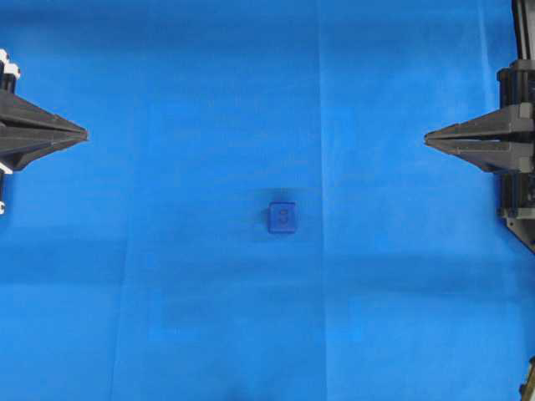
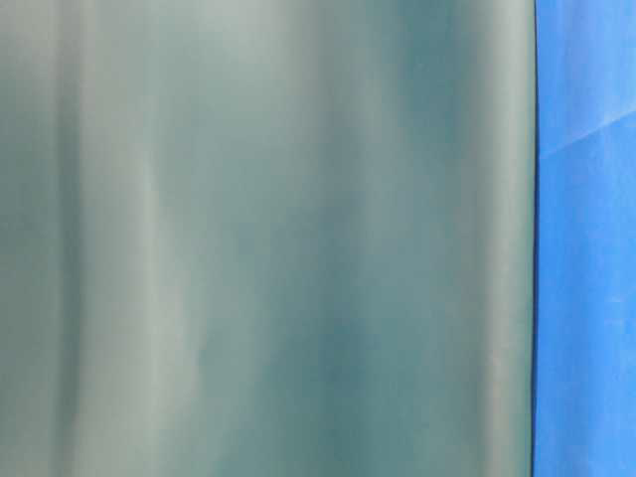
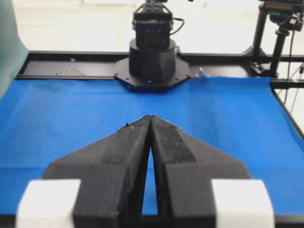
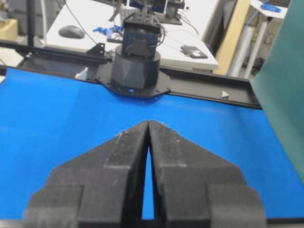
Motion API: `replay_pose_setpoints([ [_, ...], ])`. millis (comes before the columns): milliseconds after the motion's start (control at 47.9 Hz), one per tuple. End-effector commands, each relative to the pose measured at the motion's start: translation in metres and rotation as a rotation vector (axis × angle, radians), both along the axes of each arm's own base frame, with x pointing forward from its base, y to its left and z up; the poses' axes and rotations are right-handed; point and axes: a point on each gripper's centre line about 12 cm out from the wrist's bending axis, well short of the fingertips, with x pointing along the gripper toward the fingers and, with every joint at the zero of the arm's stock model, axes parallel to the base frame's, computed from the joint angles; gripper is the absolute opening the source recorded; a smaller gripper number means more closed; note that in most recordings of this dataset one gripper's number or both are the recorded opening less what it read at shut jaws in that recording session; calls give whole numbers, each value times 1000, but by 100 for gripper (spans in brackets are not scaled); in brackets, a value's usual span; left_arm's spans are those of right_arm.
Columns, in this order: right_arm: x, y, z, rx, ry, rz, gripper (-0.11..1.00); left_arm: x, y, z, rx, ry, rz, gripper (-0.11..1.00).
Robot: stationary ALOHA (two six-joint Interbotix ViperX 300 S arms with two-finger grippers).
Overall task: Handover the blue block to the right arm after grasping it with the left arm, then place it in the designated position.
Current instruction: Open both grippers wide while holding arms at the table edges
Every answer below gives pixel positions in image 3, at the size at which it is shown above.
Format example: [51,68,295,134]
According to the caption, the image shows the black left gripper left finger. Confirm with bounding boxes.
[43,115,151,228]

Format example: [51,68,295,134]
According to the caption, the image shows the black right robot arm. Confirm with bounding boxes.
[114,0,190,88]

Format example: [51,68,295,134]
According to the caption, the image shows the black camera stand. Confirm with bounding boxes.
[243,0,304,78]

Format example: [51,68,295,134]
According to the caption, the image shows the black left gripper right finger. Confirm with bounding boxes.
[151,115,251,228]

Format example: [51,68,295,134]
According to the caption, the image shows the black aluminium table frame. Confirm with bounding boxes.
[17,53,304,145]

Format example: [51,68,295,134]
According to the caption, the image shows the green backdrop curtain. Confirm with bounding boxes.
[0,0,29,96]

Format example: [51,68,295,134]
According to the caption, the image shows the blue table cloth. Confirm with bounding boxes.
[0,78,304,215]

